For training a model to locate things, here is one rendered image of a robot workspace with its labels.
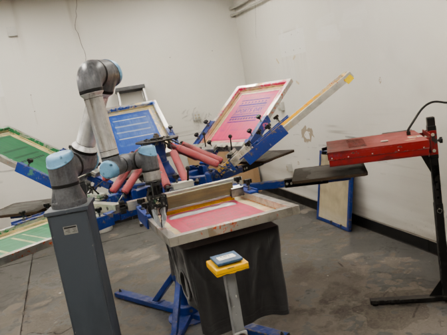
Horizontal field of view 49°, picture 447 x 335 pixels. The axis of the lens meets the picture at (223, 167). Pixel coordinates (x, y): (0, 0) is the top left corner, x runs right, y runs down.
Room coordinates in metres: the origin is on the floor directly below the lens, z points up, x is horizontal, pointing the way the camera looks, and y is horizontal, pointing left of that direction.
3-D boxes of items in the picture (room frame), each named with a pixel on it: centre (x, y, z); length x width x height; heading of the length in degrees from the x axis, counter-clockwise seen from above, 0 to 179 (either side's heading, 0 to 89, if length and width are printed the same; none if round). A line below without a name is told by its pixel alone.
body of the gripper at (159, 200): (2.08, 0.31, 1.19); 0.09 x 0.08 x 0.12; 17
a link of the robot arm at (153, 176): (2.09, 0.31, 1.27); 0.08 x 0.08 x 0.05
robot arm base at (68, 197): (2.09, 0.68, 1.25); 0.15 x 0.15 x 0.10
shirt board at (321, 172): (3.20, -0.24, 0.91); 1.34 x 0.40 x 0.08; 77
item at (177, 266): (2.23, 0.26, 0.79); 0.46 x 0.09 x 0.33; 17
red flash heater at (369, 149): (3.04, -0.97, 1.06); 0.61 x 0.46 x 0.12; 77
